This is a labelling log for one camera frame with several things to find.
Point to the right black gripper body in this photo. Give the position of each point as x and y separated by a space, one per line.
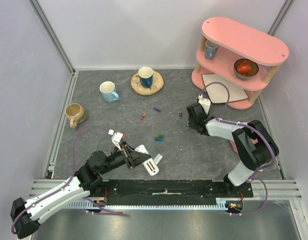
194 120

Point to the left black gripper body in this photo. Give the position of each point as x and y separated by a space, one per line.
120 158

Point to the white remote control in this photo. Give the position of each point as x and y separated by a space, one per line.
149 165

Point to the white battery cover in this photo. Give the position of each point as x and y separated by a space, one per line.
158 158

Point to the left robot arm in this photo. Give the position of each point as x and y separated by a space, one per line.
28 215

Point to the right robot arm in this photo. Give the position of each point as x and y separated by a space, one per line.
254 145

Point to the blue battery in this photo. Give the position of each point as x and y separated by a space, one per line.
159 139

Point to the white square plate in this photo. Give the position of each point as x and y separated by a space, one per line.
217 92

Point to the pink dotted plate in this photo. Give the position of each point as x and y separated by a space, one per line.
234 146

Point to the beige mug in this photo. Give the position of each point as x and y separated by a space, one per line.
76 114

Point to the dark patterned bowl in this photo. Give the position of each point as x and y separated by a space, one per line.
254 66

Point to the red cup in bowl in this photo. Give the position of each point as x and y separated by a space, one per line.
244 68

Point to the light blue mug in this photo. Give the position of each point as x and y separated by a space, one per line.
108 91

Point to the dark blue mug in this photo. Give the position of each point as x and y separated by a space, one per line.
146 76

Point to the grey-blue mug on shelf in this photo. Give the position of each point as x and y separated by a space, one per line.
210 49

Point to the pink three-tier shelf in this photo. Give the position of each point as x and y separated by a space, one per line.
242 55

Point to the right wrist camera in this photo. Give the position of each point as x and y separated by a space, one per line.
204 102

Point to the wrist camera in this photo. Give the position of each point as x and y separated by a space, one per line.
116 138
204 102

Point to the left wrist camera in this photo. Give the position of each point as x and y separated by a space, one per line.
116 138

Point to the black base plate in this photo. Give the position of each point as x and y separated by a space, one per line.
168 191

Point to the blue-white cable duct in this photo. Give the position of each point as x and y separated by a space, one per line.
219 205

